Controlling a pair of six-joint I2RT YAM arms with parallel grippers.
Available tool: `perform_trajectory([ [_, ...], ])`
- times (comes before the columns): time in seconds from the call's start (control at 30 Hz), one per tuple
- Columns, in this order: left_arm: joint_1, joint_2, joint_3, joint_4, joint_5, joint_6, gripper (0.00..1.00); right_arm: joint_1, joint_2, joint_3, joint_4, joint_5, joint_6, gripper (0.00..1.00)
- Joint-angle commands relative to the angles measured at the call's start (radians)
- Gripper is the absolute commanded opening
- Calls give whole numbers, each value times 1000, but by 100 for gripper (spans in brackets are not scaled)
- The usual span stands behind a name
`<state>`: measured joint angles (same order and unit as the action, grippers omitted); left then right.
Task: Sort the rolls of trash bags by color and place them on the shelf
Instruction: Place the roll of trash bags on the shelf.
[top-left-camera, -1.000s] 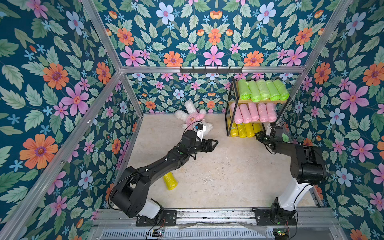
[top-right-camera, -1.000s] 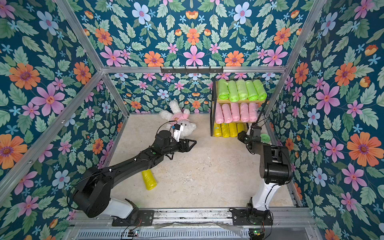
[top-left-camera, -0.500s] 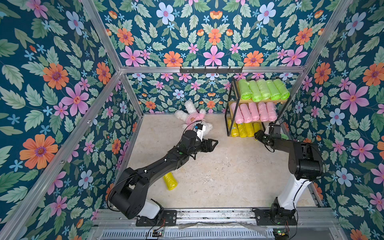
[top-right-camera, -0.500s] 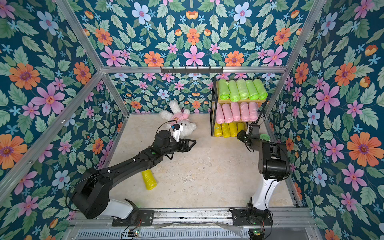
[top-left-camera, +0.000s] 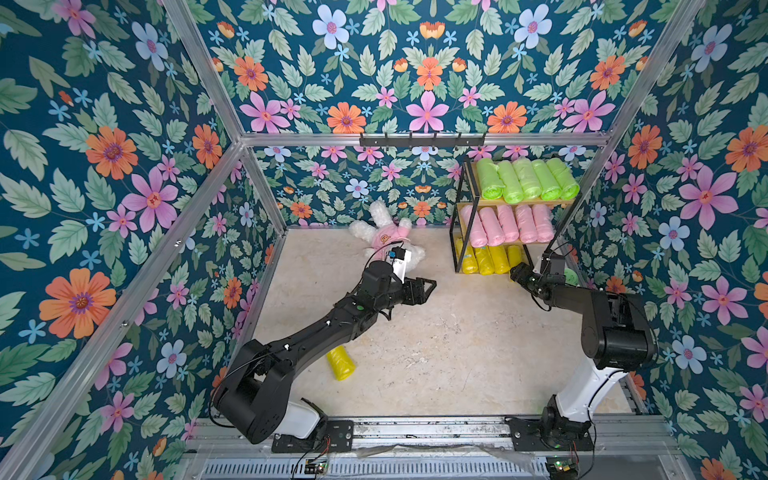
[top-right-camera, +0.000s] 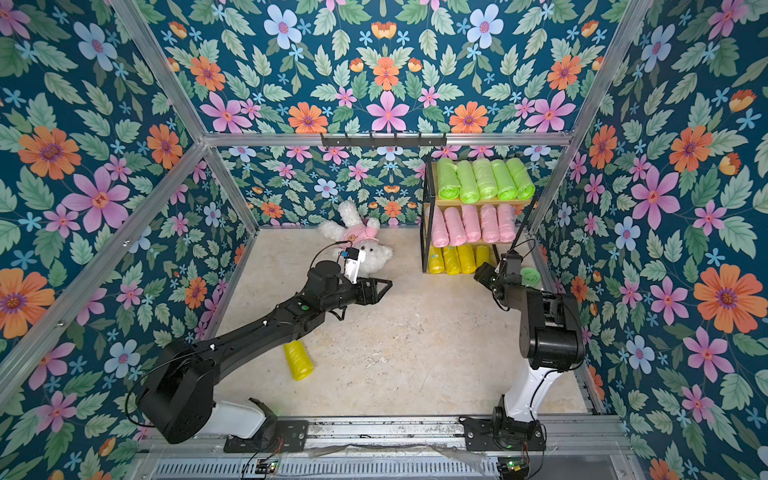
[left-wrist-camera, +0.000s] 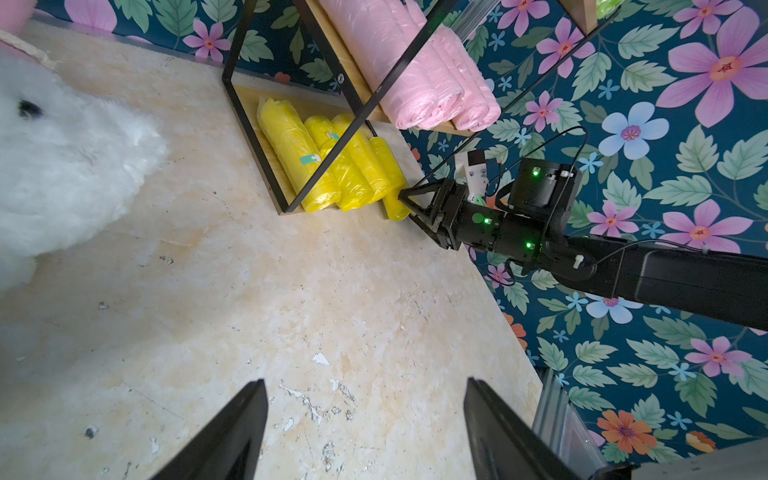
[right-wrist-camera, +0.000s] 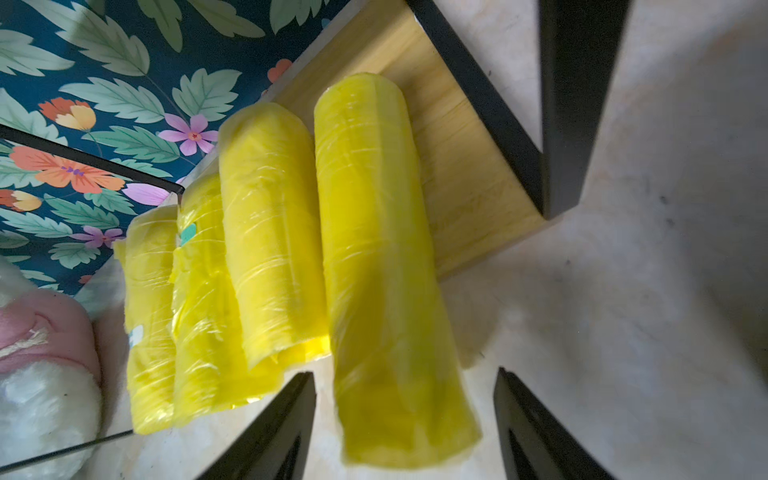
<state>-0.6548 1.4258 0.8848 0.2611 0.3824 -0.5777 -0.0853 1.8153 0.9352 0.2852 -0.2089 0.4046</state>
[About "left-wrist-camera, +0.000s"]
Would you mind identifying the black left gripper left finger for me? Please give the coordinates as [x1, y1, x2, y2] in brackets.
[153, 379, 269, 480]

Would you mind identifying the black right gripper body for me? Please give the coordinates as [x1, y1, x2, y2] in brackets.
[431, 180, 510, 252]

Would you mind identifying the white plush bunny pink shirt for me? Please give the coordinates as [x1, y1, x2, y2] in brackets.
[1, 1, 169, 292]

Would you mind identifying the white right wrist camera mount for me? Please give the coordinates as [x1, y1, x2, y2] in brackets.
[465, 150, 489, 197]

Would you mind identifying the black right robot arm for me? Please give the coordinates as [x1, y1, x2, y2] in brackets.
[399, 158, 767, 330]

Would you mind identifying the wooden shelf black metal frame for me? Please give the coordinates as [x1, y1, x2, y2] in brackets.
[222, 0, 623, 215]

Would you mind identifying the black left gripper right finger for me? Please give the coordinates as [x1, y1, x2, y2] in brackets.
[463, 378, 579, 480]

